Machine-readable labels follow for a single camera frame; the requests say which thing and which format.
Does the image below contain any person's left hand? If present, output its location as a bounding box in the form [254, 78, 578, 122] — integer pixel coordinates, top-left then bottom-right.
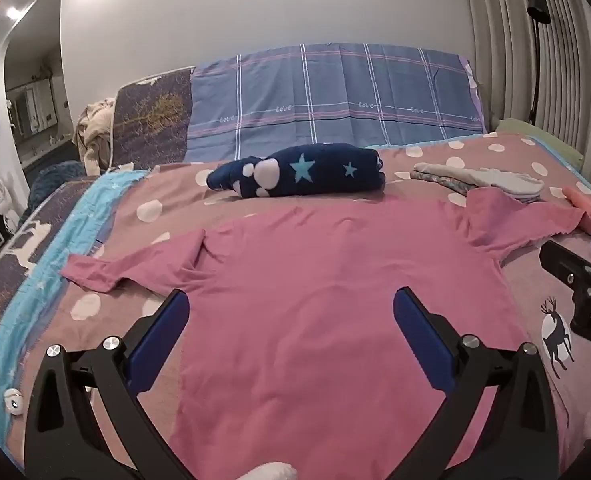
[236, 462, 299, 480]

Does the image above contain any pink t-shirt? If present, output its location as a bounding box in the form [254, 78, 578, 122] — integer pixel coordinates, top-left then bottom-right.
[60, 187, 587, 480]

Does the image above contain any blue plaid blanket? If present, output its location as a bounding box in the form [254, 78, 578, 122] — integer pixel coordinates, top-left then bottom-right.
[184, 42, 487, 163]

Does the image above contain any pink polka dot bed sheet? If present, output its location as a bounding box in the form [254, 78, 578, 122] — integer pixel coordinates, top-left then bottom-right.
[0, 132, 591, 480]

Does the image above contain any pale pleated curtain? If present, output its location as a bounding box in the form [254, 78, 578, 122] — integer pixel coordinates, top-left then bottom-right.
[460, 0, 591, 191]

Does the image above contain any black floor lamp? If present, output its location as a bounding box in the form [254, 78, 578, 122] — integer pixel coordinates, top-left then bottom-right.
[525, 0, 551, 126]

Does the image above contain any purple tree print pillow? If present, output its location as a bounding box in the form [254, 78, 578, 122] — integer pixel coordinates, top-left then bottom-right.
[110, 66, 196, 168]

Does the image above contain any green pillow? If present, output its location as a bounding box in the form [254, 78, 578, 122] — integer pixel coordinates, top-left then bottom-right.
[493, 117, 586, 171]

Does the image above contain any white folded garment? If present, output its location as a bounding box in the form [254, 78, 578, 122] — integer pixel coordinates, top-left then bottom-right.
[414, 161, 546, 198]

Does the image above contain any white cat figurine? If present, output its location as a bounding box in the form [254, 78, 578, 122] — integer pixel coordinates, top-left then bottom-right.
[0, 175, 22, 232]

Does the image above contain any purple deer print teal blanket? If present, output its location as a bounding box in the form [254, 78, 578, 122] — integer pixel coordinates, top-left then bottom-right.
[0, 167, 149, 456]

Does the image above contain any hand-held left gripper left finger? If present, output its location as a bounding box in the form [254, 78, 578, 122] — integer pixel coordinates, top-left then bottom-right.
[23, 288, 196, 480]

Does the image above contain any white ball toy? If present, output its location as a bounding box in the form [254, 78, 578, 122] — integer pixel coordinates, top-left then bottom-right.
[3, 389, 25, 416]

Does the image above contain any beige cloth pile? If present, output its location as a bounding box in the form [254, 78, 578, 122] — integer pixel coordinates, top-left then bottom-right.
[73, 97, 119, 177]

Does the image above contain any navy star print folded cloth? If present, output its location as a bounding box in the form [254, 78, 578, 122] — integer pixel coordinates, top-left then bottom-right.
[206, 143, 387, 200]

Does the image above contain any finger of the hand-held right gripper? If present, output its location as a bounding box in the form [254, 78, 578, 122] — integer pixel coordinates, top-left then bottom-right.
[539, 240, 591, 292]

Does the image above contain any dark teal fuzzy blanket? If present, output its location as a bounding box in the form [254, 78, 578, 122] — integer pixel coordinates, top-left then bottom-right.
[18, 160, 101, 227]

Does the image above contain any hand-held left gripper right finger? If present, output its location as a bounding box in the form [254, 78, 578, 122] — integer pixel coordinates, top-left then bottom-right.
[393, 286, 561, 480]

